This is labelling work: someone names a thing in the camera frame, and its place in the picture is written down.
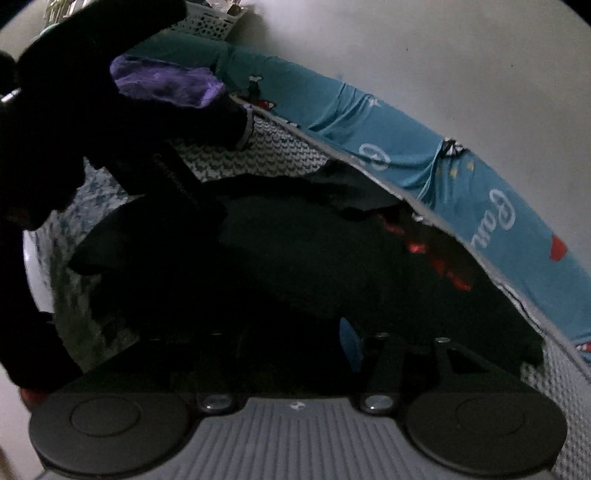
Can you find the blue printed bed sheet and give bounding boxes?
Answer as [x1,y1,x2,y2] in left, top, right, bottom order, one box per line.
[222,46,591,356]

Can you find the person's left forearm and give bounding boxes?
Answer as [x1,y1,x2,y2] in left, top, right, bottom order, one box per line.
[0,0,188,232]

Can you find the dark teal cloth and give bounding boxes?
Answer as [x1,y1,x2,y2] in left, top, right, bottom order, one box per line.
[131,32,230,88]

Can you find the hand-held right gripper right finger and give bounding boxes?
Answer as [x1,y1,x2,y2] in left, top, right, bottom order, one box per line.
[340,319,509,413]

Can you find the purple cloth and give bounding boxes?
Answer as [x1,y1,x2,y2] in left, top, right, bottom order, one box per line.
[111,55,225,110]

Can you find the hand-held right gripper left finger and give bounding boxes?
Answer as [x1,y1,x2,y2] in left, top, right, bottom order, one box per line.
[106,331,250,412]

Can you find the houndstooth blanket with grey edge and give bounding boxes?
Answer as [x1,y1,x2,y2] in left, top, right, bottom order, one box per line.
[23,108,591,480]

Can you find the black garment with red print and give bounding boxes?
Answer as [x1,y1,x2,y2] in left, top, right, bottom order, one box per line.
[69,168,546,374]

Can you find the white perforated basket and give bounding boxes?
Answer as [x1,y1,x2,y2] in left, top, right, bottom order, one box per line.
[164,0,252,43]

